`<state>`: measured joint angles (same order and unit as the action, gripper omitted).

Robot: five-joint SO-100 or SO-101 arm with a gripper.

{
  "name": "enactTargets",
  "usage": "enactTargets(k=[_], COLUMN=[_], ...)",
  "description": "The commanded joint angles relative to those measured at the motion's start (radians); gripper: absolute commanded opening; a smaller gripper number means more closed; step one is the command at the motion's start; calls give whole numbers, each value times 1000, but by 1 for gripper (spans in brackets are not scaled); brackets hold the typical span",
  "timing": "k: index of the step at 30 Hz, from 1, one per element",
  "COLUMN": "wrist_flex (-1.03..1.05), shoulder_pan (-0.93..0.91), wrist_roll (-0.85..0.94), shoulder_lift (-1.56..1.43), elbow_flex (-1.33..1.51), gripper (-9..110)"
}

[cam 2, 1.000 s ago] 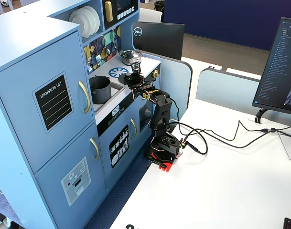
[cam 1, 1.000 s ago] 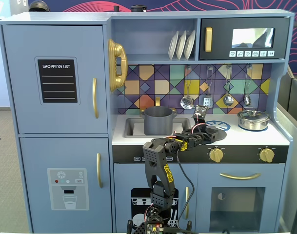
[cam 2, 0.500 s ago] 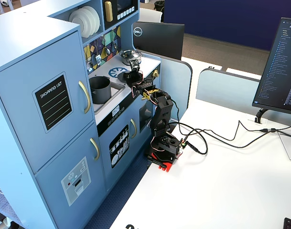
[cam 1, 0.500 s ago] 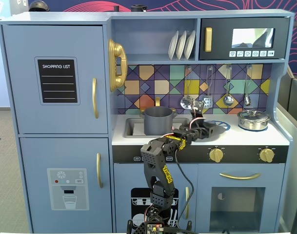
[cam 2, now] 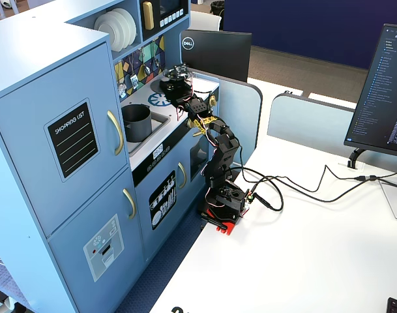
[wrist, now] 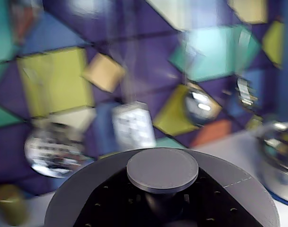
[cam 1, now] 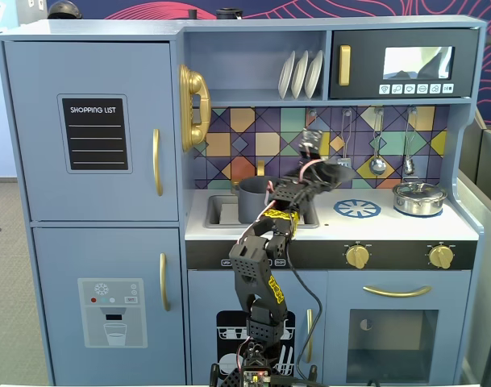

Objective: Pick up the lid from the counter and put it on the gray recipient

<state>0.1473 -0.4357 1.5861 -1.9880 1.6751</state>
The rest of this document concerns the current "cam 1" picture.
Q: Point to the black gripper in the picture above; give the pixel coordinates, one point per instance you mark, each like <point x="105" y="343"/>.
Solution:
<point x="334" y="174"/>

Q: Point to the dark gray pot lid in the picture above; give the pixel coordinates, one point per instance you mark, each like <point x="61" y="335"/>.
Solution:
<point x="342" y="174"/>

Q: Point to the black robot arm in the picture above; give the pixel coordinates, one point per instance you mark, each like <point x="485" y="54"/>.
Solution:
<point x="253" y="278"/>

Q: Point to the red and black robot base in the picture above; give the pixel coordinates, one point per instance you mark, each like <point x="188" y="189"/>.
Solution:
<point x="233" y="379"/>

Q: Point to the silver toy spatula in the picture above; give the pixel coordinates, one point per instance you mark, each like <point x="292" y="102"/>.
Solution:
<point x="344" y="162"/>

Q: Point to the silver toy ladle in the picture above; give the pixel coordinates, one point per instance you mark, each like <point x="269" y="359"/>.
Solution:
<point x="377" y="166"/>

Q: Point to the gold toy faucet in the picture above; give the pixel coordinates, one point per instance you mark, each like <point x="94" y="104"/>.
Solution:
<point x="260" y="169"/>

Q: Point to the dark gray toy pot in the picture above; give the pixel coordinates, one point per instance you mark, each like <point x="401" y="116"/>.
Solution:
<point x="251" y="201"/>

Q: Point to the gold stove knob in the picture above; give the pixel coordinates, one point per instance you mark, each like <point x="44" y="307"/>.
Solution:
<point x="441" y="257"/>
<point x="357" y="256"/>

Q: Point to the shiny steel lidded pot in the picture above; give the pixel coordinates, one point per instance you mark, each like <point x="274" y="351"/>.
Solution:
<point x="418" y="201"/>

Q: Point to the white toy plate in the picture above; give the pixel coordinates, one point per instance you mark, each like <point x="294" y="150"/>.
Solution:
<point x="285" y="76"/>
<point x="299" y="74"/>
<point x="314" y="72"/>

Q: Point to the gray toy sink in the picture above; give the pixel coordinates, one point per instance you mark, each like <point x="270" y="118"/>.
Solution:
<point x="225" y="213"/>

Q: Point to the blue toy kitchen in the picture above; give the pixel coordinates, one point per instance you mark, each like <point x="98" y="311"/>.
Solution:
<point x="249" y="60"/>

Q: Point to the blue oven door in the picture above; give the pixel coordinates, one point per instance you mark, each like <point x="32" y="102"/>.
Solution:
<point x="338" y="322"/>

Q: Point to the gold toy telephone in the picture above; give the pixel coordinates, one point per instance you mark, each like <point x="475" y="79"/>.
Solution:
<point x="188" y="84"/>

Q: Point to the blue dishwasher door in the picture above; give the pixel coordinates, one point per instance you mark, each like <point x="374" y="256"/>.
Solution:
<point x="205" y="290"/>

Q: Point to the black cylinder object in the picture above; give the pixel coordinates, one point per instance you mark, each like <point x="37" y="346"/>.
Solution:
<point x="229" y="13"/>

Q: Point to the small black cap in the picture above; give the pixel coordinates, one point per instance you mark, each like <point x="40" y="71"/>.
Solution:
<point x="192" y="14"/>

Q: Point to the green controller board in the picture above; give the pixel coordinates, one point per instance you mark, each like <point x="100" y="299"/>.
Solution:
<point x="255" y="379"/>

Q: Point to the black shopping list board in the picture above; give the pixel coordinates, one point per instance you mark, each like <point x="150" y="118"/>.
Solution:
<point x="96" y="137"/>

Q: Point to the fridge door with dispenser print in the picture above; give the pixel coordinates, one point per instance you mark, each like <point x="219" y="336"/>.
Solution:
<point x="59" y="262"/>

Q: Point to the large blue fridge door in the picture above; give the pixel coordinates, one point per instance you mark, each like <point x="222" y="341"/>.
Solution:
<point x="35" y="161"/>

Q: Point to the black helmet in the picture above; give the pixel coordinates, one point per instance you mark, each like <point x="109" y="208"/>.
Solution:
<point x="63" y="10"/>

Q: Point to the small wrist camera board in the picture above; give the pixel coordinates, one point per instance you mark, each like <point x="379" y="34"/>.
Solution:
<point x="310" y="140"/>

